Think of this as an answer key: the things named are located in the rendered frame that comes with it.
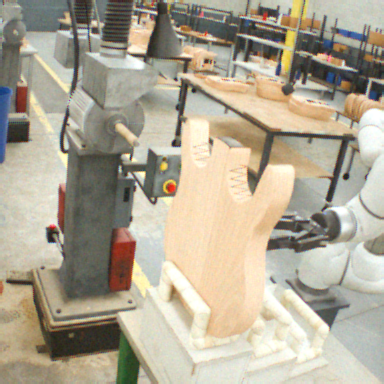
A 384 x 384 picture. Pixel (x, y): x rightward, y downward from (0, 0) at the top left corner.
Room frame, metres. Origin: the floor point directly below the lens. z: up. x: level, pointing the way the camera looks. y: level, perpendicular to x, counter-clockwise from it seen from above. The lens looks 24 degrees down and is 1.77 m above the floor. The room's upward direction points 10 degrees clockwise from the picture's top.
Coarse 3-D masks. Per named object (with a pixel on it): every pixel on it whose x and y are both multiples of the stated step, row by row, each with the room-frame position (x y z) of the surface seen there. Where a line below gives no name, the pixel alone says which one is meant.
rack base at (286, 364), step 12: (264, 324) 0.95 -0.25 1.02; (264, 336) 0.90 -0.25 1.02; (288, 348) 0.86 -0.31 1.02; (252, 360) 0.80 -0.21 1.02; (264, 360) 0.81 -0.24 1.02; (276, 360) 0.81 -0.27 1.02; (288, 360) 0.82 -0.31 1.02; (252, 372) 0.76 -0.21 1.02; (264, 372) 0.78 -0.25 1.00; (276, 372) 0.81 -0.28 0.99; (288, 372) 0.83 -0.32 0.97
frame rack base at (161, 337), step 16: (144, 304) 0.91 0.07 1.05; (160, 304) 0.86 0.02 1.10; (176, 304) 0.87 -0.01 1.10; (144, 320) 0.90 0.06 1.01; (160, 320) 0.83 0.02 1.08; (176, 320) 0.81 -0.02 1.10; (192, 320) 0.82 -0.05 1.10; (144, 336) 0.89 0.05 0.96; (160, 336) 0.82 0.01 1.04; (176, 336) 0.76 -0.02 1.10; (240, 336) 0.79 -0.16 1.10; (160, 352) 0.80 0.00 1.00; (176, 352) 0.75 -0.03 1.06; (192, 352) 0.71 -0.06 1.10; (208, 352) 0.72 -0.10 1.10; (224, 352) 0.73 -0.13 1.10; (240, 352) 0.74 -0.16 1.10; (160, 368) 0.79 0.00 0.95; (176, 368) 0.73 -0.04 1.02; (192, 368) 0.68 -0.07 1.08; (208, 368) 0.70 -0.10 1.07; (224, 368) 0.72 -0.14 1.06; (240, 368) 0.74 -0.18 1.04
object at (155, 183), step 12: (156, 156) 1.81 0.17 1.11; (168, 156) 1.83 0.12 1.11; (180, 156) 1.86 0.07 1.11; (156, 168) 1.81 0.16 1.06; (168, 168) 1.83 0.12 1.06; (144, 180) 1.87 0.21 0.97; (156, 180) 1.81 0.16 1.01; (168, 180) 1.84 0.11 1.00; (144, 192) 1.90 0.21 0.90; (156, 192) 1.81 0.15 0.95; (168, 192) 1.84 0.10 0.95
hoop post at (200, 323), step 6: (198, 318) 0.72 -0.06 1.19; (204, 318) 0.72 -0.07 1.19; (192, 324) 0.73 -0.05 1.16; (198, 324) 0.72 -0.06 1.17; (204, 324) 0.72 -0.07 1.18; (192, 330) 0.73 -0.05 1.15; (198, 330) 0.72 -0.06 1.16; (204, 330) 0.72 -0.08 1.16; (192, 336) 0.72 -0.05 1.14; (198, 336) 0.72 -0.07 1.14; (204, 336) 0.73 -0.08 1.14; (192, 348) 0.72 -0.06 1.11
